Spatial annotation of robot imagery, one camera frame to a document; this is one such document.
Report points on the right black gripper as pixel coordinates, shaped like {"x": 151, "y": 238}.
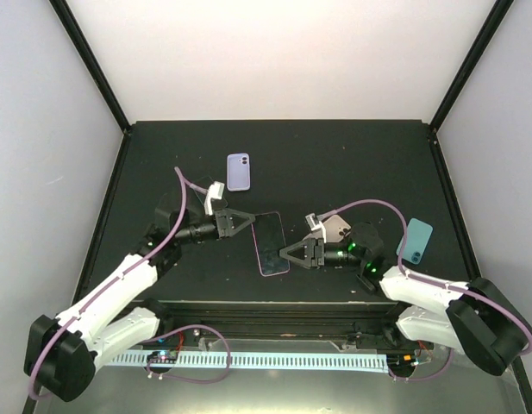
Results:
{"x": 313, "y": 248}

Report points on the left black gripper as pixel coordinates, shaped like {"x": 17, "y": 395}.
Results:
{"x": 223, "y": 222}

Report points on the beige phone case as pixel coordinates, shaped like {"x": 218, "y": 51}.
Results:
{"x": 336, "y": 228}

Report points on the black phone case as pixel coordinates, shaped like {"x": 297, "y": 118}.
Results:
{"x": 287, "y": 271}

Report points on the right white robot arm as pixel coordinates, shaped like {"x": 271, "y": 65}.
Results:
{"x": 473, "y": 318}

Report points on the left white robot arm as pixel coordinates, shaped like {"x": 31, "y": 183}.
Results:
{"x": 65, "y": 352}

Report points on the teal-edged black phone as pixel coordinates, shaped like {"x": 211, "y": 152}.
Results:
{"x": 201, "y": 186}

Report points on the lilac phone case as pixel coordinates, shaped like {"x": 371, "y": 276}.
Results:
{"x": 238, "y": 172}

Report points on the teal phone case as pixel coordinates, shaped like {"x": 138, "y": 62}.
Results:
{"x": 418, "y": 236}

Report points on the right controller board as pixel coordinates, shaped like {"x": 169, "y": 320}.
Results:
{"x": 404, "y": 359}

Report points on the controller board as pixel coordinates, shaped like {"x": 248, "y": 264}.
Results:
{"x": 404, "y": 359}
{"x": 162, "y": 357}

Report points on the left controller board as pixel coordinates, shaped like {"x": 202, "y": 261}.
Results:
{"x": 162, "y": 357}

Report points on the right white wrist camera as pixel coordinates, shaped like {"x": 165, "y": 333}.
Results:
{"x": 316, "y": 226}

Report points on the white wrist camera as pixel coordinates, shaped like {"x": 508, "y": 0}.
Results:
{"x": 214, "y": 199}
{"x": 316, "y": 226}

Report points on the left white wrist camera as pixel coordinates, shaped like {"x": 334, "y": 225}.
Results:
{"x": 214, "y": 199}

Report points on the black front aluminium rail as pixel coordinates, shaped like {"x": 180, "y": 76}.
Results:
{"x": 369, "y": 324}

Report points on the white slotted cable duct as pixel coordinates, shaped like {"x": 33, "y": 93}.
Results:
{"x": 369, "y": 363}

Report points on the left black frame post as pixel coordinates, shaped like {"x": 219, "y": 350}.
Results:
{"x": 70, "y": 24}

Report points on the black frame post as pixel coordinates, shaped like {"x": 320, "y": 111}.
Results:
{"x": 489, "y": 28}
{"x": 70, "y": 24}

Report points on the right black frame post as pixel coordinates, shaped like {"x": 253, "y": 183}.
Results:
{"x": 489, "y": 28}

